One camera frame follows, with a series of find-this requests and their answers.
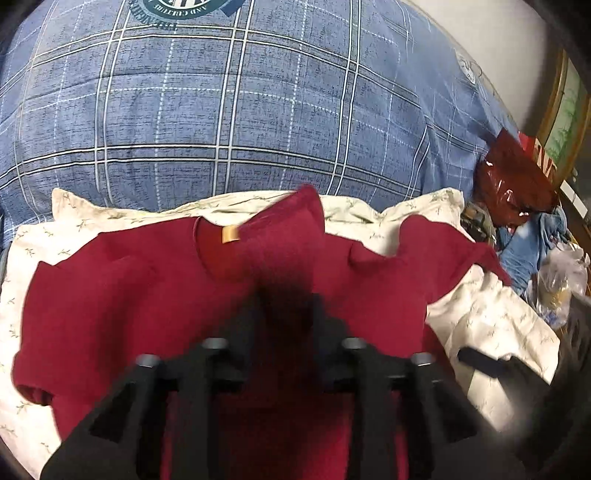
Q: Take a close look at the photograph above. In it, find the dark red t-shirt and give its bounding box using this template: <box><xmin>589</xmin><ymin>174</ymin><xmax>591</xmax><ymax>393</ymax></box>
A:
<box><xmin>12</xmin><ymin>186</ymin><xmax>508</xmax><ymax>479</ymax></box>

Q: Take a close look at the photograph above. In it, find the cream leaf-print pillowcase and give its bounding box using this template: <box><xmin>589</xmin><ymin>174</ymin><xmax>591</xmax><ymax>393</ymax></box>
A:
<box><xmin>1</xmin><ymin>188</ymin><xmax>560</xmax><ymax>478</ymax></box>

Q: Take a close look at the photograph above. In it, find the clear plastic bag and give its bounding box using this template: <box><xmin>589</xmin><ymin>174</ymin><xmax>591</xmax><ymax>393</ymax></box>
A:
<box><xmin>528</xmin><ymin>242</ymin><xmax>590</xmax><ymax>330</ymax></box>

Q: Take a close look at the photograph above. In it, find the blue cloth pile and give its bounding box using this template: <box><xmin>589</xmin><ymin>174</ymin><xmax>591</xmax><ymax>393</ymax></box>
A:
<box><xmin>496</xmin><ymin>205</ymin><xmax>568</xmax><ymax>296</ymax></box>

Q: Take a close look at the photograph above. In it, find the dark red plastic bag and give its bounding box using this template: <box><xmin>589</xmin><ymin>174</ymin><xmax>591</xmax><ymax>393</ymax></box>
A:
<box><xmin>473</xmin><ymin>129</ymin><xmax>559</xmax><ymax>228</ymax></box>

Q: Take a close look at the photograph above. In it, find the framed picture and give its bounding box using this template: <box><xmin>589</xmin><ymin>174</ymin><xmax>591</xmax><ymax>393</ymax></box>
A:
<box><xmin>537</xmin><ymin>48</ymin><xmax>590</xmax><ymax>189</ymax></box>

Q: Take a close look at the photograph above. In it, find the blue plaid quilt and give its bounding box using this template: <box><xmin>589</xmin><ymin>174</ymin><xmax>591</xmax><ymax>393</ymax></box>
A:
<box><xmin>1</xmin><ymin>1</ymin><xmax>516</xmax><ymax>245</ymax></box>

